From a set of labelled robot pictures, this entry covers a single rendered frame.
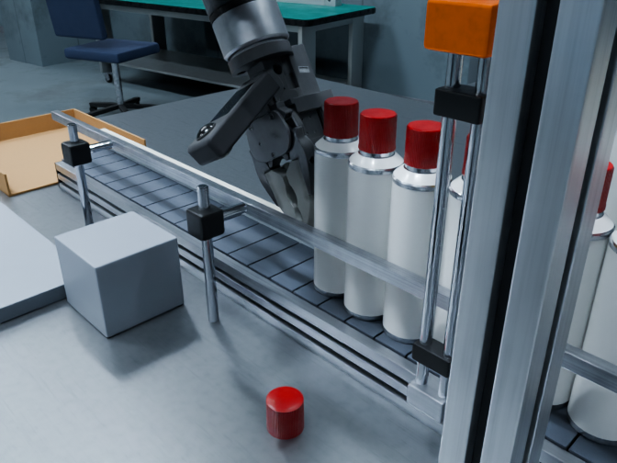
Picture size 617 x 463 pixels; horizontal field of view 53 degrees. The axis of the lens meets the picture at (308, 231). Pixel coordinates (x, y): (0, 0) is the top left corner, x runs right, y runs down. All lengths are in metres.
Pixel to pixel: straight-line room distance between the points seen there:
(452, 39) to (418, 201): 0.18
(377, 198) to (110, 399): 0.32
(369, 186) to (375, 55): 4.26
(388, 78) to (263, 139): 4.12
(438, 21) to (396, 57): 4.32
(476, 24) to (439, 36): 0.03
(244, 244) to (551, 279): 0.50
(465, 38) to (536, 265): 0.14
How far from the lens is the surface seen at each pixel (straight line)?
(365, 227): 0.57
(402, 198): 0.53
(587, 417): 0.53
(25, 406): 0.65
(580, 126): 0.28
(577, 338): 0.52
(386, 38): 4.74
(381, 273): 0.55
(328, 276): 0.64
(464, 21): 0.38
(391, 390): 0.60
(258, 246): 0.75
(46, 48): 6.60
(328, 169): 0.59
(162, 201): 0.90
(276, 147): 0.65
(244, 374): 0.63
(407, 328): 0.58
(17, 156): 1.31
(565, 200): 0.29
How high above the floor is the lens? 1.23
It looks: 27 degrees down
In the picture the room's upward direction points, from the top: straight up
